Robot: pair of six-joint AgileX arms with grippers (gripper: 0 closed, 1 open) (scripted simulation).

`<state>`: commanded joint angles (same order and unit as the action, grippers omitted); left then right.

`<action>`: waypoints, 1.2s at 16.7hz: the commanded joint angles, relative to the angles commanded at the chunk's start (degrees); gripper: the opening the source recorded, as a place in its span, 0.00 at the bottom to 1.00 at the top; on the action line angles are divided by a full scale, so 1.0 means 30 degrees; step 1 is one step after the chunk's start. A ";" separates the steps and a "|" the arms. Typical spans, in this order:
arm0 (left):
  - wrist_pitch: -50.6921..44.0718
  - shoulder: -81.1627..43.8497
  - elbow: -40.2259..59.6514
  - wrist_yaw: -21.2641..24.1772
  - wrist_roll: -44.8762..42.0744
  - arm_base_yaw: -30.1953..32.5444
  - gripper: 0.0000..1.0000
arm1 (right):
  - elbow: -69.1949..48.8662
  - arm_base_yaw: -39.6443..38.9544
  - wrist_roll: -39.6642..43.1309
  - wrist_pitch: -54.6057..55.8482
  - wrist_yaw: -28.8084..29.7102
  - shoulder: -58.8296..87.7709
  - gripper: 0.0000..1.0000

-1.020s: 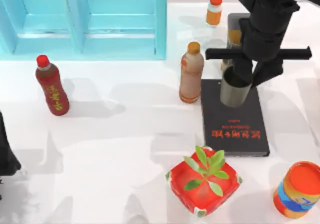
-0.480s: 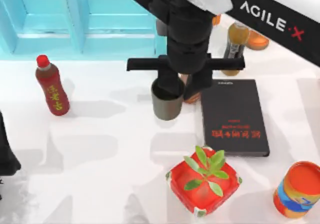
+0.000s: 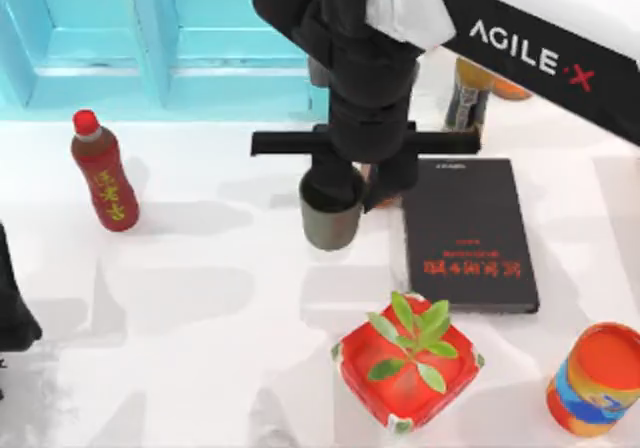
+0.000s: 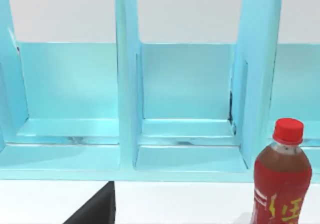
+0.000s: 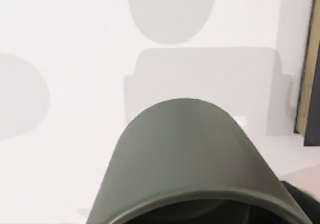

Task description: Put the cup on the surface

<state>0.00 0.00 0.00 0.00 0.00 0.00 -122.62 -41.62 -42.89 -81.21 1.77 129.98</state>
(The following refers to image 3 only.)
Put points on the grey cup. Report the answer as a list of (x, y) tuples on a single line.
[(330, 225)]

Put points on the black book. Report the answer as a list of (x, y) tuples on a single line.
[(470, 238)]

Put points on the red plant pot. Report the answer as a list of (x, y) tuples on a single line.
[(407, 368)]

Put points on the red bottle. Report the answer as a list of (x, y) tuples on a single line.
[(105, 178)]

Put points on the orange and blue can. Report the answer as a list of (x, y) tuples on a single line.
[(592, 383)]

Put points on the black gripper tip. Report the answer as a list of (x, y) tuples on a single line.
[(15, 298)]

